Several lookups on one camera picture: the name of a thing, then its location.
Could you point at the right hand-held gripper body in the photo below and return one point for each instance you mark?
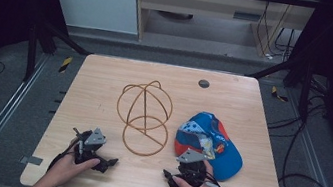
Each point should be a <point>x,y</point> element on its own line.
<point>192,168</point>

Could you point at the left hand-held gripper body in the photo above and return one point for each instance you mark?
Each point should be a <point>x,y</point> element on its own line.
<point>94,139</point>

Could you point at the blue and red cap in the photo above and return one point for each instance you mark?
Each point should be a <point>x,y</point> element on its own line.
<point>214,138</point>

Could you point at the person's left hand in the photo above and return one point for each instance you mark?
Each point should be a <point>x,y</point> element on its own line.
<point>67,169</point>

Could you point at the yellow and black tape strip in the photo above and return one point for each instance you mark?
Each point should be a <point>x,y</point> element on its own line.
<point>65,64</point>
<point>278,94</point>

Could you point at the light wooden desk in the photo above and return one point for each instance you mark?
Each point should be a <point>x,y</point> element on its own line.
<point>202,4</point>

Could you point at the grey metal table bracket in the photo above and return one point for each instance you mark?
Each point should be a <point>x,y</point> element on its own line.
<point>31,160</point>

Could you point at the black metal frame stand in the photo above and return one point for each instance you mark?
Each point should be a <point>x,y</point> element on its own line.
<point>32,48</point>
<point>305,92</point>

